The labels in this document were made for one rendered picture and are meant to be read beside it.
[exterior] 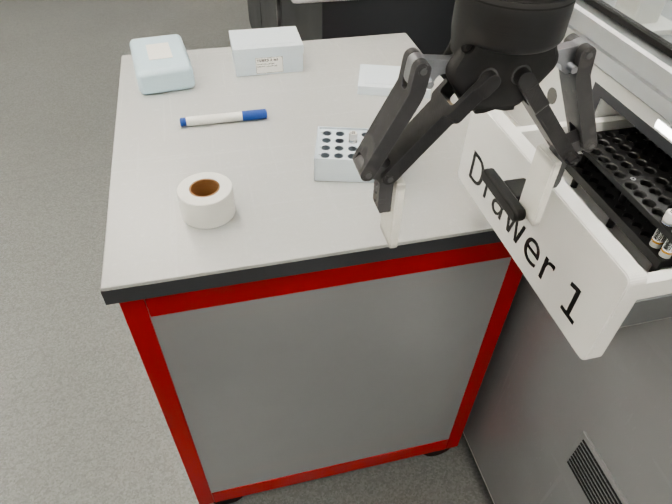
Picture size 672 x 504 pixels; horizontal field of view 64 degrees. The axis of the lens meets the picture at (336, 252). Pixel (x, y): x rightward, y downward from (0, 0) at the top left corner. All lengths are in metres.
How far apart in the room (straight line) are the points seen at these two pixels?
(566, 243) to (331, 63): 0.69
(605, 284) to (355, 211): 0.35
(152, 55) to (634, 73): 0.75
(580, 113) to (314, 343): 0.51
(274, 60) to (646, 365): 0.76
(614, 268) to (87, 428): 1.27
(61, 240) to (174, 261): 1.32
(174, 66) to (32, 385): 0.95
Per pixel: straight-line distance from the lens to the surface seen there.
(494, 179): 0.55
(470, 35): 0.38
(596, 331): 0.52
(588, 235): 0.50
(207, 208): 0.69
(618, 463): 0.84
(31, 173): 2.34
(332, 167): 0.76
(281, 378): 0.88
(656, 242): 0.60
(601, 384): 0.82
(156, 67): 1.01
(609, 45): 0.72
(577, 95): 0.46
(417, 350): 0.91
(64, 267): 1.88
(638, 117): 0.68
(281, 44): 1.05
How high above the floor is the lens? 1.23
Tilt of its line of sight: 44 degrees down
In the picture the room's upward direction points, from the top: 2 degrees clockwise
